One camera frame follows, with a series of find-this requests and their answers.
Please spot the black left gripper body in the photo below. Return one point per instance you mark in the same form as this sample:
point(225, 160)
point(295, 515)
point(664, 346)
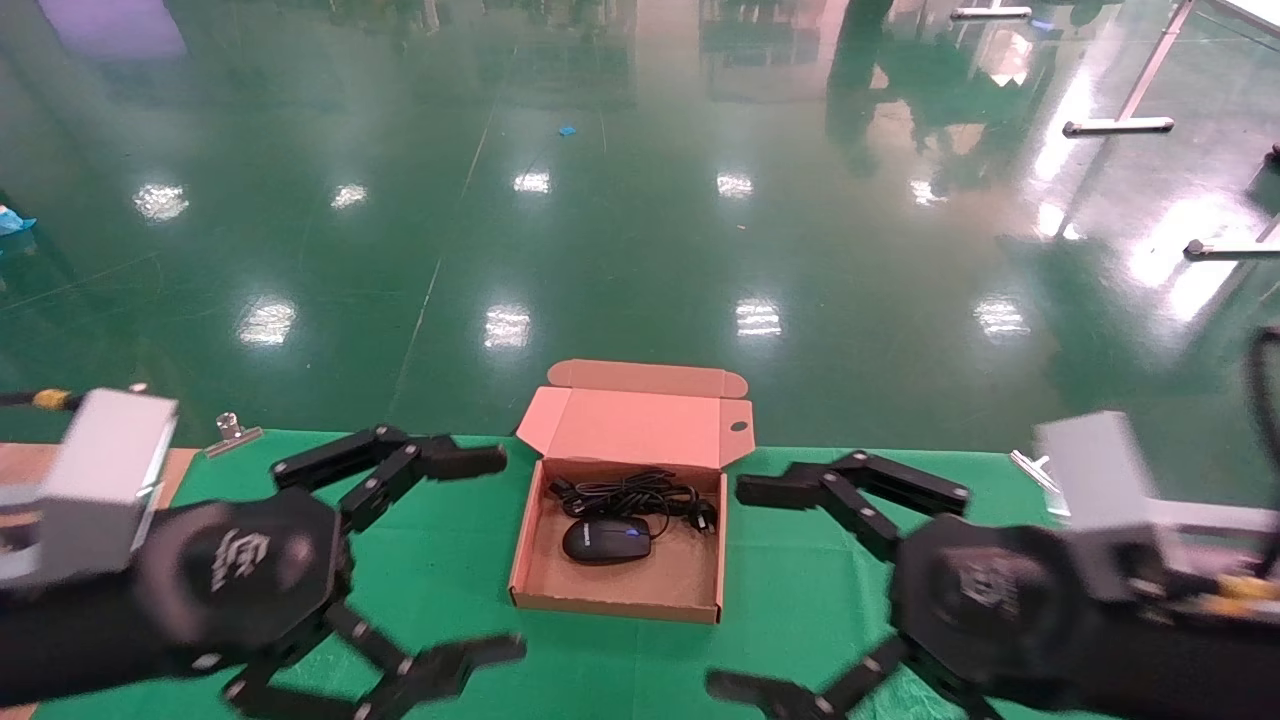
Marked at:
point(240, 570)

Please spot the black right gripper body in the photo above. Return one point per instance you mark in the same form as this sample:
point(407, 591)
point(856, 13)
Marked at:
point(990, 600)

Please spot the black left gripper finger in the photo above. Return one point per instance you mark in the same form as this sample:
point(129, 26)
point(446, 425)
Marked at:
point(420, 675)
point(410, 455)

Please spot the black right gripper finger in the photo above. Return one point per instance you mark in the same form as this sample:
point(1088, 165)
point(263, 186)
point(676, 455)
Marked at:
point(870, 485)
point(850, 695)

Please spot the open brown cardboard box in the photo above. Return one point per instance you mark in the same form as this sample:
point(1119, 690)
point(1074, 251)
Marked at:
point(630, 420)

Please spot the green table cloth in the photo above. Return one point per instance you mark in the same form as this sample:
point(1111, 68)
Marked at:
point(800, 600)

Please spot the silver binder clip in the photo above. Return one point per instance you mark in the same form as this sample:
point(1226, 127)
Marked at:
point(232, 432)
point(1028, 468)

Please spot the blue crumpled cloth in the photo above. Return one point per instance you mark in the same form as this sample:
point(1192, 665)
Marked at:
point(12, 220)

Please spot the white table foot bar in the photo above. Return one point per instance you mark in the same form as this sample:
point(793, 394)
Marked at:
point(990, 12)

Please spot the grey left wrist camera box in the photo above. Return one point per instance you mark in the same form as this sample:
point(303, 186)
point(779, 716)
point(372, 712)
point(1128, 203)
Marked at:
point(100, 470)

